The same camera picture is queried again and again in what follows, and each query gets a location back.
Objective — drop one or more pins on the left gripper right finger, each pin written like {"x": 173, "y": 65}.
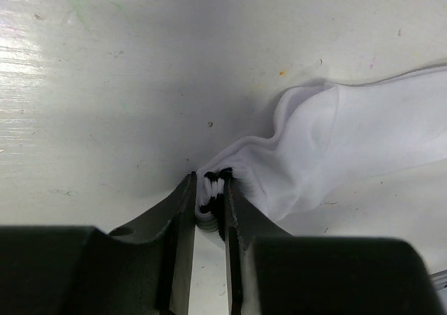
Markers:
{"x": 244, "y": 225}

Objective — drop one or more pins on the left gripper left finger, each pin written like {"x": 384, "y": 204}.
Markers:
{"x": 157, "y": 248}

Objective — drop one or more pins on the white sock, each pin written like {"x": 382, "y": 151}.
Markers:
{"x": 327, "y": 135}

